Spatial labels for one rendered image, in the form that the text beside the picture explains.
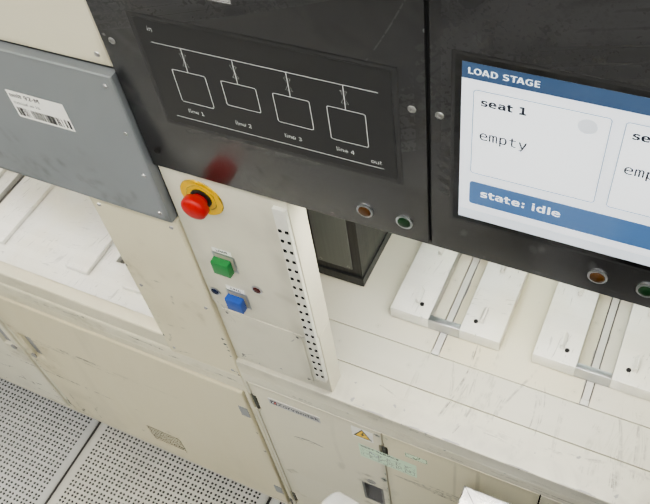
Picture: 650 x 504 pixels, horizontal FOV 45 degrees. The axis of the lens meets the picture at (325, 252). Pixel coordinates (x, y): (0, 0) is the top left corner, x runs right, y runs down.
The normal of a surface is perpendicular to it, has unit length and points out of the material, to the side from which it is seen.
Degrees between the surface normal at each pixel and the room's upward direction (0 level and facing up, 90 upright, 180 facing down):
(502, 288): 0
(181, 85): 90
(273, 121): 90
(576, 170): 90
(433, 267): 0
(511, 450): 0
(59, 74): 90
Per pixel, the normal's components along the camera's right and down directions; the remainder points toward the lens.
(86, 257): -0.11, -0.61
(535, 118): -0.43, 0.74
